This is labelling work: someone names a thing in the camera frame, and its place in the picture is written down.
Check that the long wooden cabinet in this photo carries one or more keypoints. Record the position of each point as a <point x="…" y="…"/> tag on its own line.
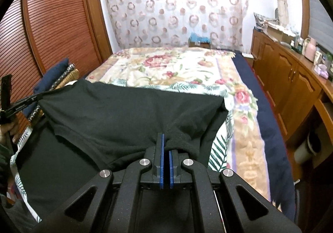
<point x="301" y="100"/>

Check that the blue item at bedhead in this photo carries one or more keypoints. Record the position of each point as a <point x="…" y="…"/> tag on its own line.
<point x="197" y="39"/>

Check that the circle pattern sheer curtain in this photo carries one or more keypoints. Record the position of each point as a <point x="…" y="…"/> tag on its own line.
<point x="171" y="23"/>

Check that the palm leaf print cloth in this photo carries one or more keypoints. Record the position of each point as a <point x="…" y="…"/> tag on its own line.
<point x="218" y="144"/>

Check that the patterned folded garment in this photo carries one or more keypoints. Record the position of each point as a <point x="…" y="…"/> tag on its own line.
<point x="32" y="111"/>

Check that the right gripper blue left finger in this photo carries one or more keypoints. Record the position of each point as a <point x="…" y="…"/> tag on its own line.
<point x="158" y="164"/>

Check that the lilac tissue pack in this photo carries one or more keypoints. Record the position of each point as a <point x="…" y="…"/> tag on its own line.
<point x="321" y="70"/>

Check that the navy blue mattress edge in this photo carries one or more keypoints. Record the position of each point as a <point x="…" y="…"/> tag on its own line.
<point x="282" y="190"/>

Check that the person's left hand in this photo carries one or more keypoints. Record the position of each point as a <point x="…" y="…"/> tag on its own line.
<point x="11" y="129"/>

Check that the navy folded garment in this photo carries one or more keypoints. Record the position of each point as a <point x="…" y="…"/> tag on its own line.
<point x="51" y="76"/>

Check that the floral bed cover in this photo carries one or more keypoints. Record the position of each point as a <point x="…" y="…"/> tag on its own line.
<point x="238" y="144"/>

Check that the black printed t-shirt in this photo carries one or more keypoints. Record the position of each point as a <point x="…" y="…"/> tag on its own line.
<point x="117" y="128"/>

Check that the wooden louvered wardrobe door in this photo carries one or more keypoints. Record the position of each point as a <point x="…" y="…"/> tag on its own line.
<point x="38" y="34"/>

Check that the mustard yellow folded garment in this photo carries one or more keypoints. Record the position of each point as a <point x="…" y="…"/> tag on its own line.
<point x="71" y="76"/>

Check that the grey window roller blind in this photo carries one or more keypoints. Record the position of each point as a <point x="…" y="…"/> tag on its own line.
<point x="320" y="25"/>

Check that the cardboard box on cabinet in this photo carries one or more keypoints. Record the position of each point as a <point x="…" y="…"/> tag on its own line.
<point x="280" y="34"/>

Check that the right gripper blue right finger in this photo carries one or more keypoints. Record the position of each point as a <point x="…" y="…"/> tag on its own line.
<point x="176" y="170"/>

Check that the pink thermos jug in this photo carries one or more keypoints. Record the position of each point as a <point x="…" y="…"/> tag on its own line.
<point x="310" y="49"/>

